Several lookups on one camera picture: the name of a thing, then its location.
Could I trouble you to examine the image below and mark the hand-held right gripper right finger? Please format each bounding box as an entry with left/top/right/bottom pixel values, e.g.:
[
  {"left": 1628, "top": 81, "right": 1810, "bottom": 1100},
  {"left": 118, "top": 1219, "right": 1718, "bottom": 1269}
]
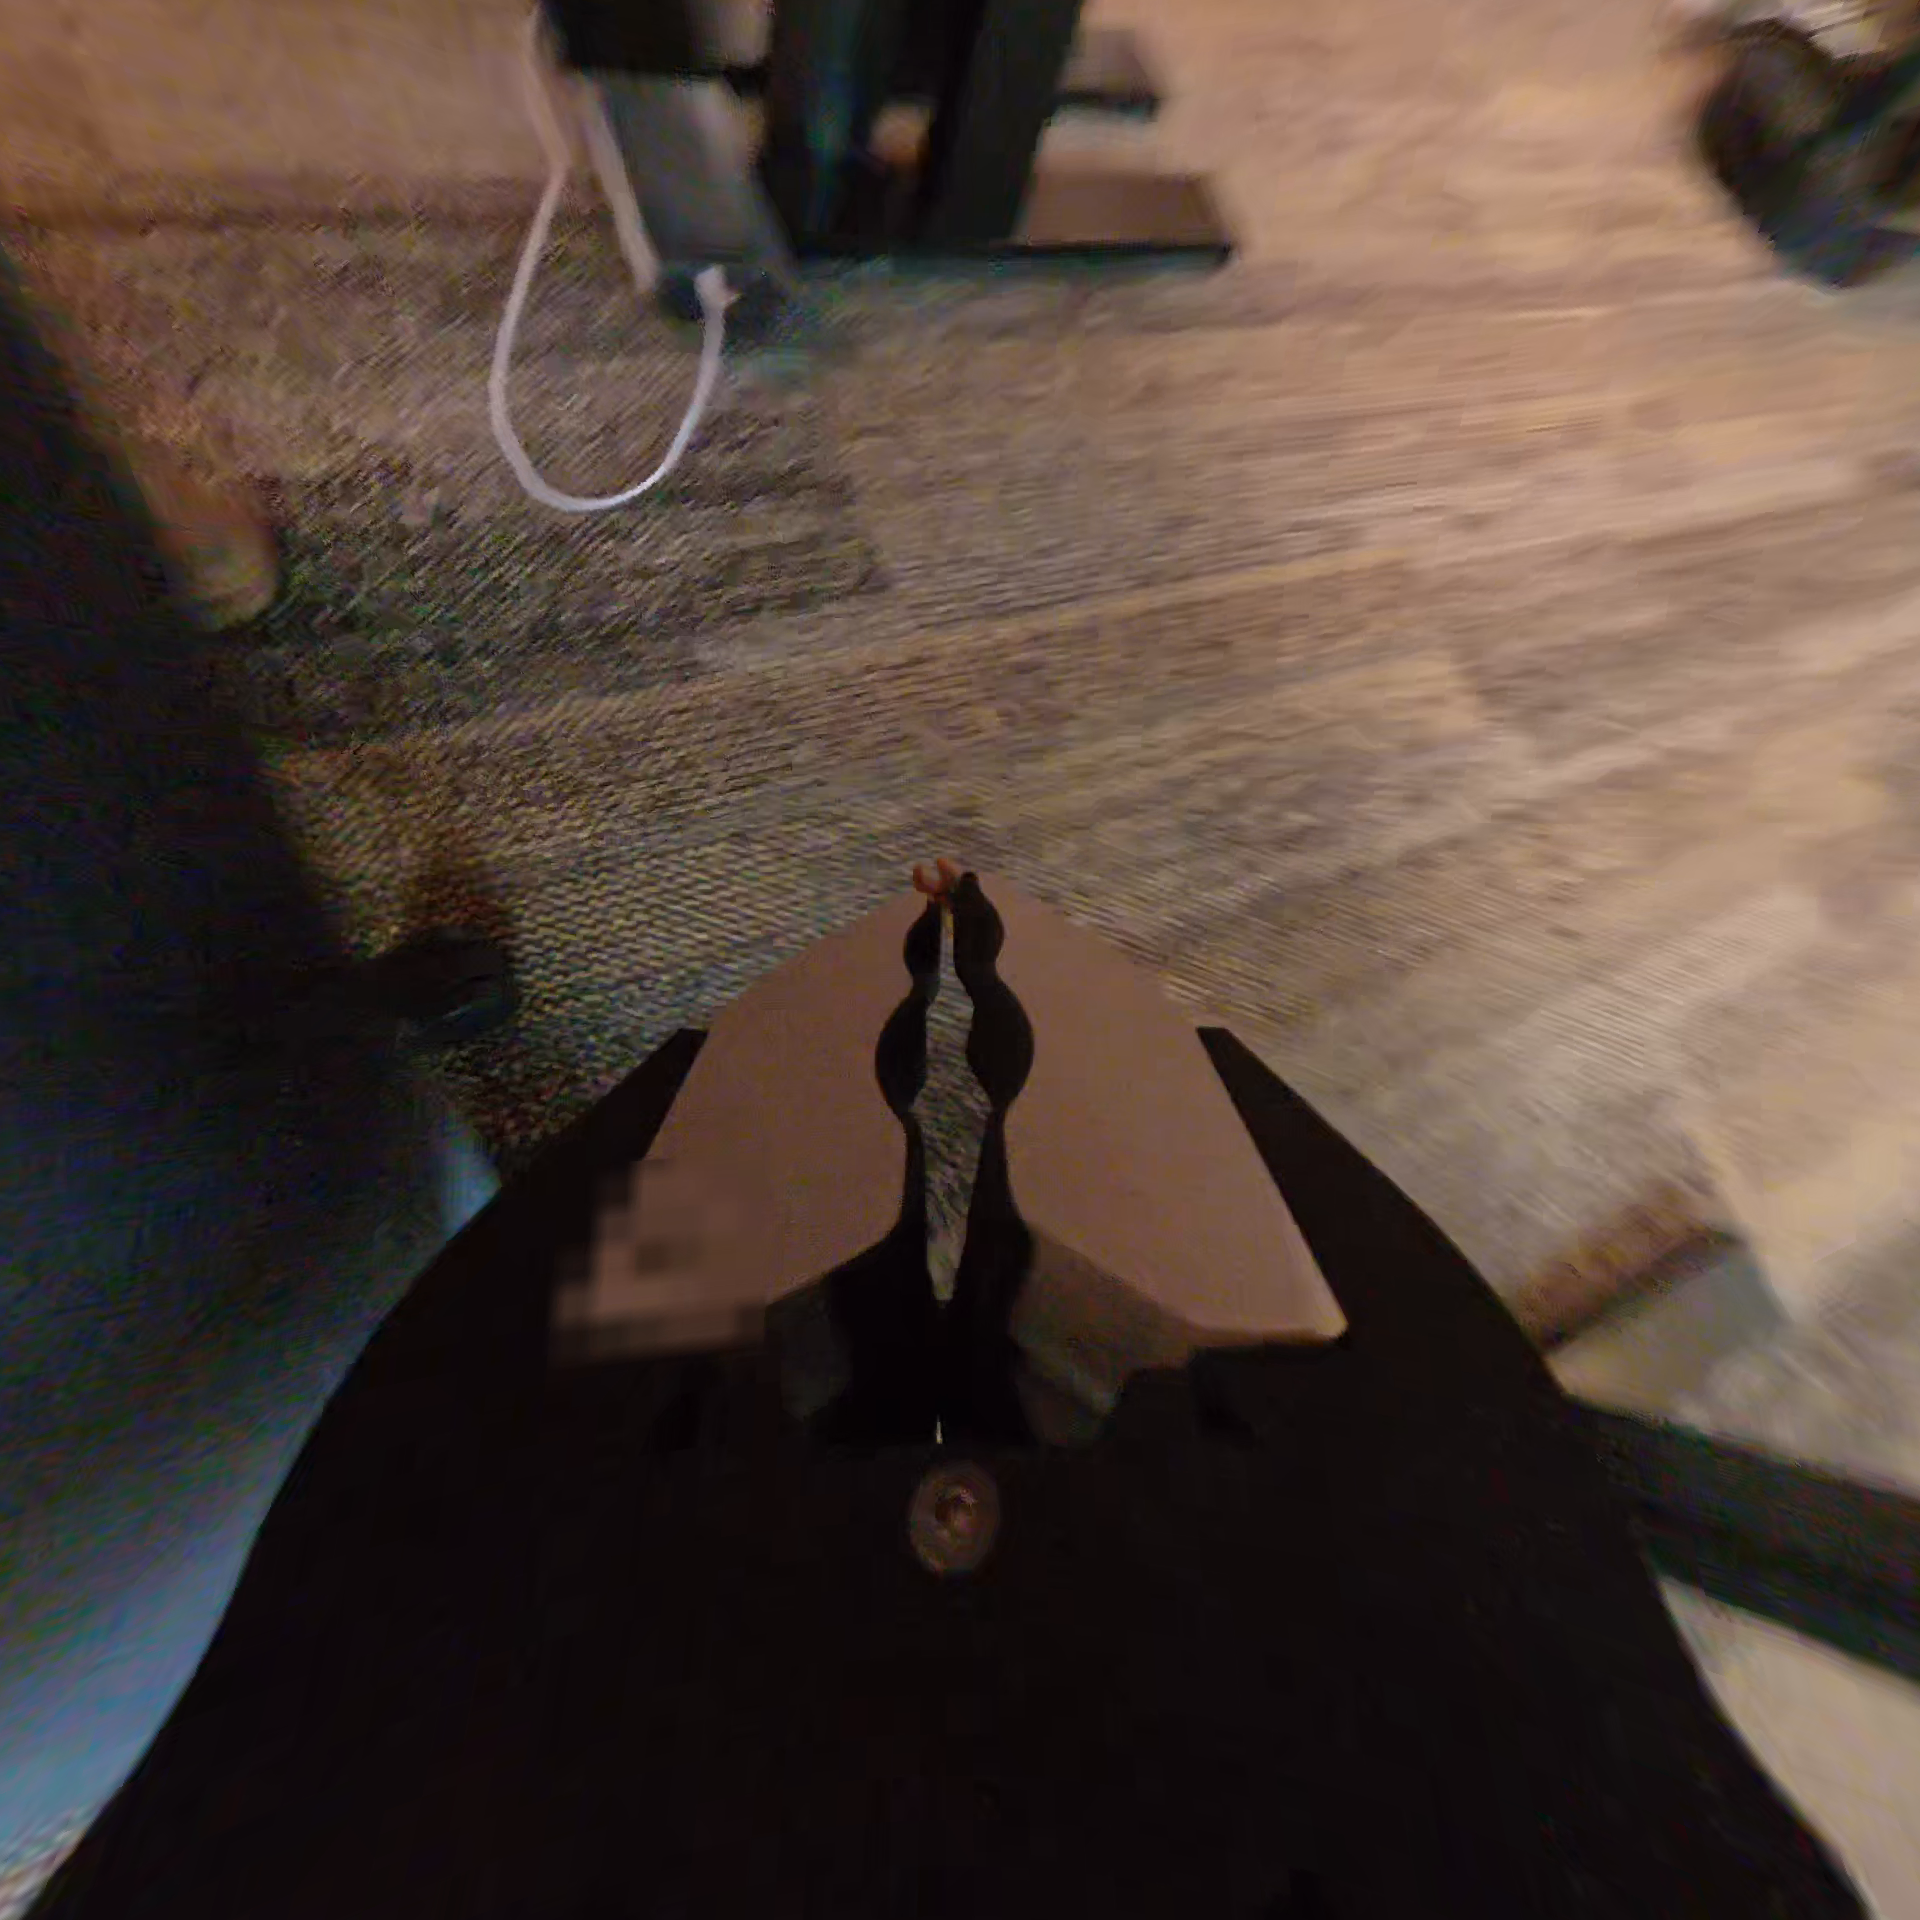
[{"left": 951, "top": 872, "right": 1346, "bottom": 1444}]

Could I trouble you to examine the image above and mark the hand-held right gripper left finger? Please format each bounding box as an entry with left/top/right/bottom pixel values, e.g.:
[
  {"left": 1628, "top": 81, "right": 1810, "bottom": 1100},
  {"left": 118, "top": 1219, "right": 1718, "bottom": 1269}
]
[{"left": 645, "top": 896, "right": 951, "bottom": 1419}]

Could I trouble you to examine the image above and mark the black chair base leg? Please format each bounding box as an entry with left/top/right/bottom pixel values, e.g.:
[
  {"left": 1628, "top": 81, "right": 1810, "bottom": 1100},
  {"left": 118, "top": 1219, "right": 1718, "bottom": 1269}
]
[{"left": 1558, "top": 1399, "right": 1920, "bottom": 1684}]

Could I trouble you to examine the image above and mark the grey furniture leg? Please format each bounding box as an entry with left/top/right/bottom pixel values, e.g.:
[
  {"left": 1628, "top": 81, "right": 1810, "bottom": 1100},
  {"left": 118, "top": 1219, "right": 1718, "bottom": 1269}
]
[{"left": 598, "top": 65, "right": 799, "bottom": 331}]

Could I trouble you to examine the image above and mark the dark object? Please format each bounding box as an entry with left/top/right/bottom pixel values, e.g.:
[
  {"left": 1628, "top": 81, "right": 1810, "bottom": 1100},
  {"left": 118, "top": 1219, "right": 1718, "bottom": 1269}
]
[{"left": 1696, "top": 0, "right": 1920, "bottom": 291}]

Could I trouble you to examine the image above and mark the white cable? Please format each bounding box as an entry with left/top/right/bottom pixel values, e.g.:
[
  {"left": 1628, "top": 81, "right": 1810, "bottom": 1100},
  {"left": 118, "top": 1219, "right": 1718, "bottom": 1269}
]
[{"left": 492, "top": 0, "right": 740, "bottom": 513}]

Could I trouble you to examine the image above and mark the black desk frame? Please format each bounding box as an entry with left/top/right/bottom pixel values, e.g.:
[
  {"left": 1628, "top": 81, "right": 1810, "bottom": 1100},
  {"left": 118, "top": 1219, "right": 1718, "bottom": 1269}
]
[{"left": 757, "top": 0, "right": 1235, "bottom": 270}]

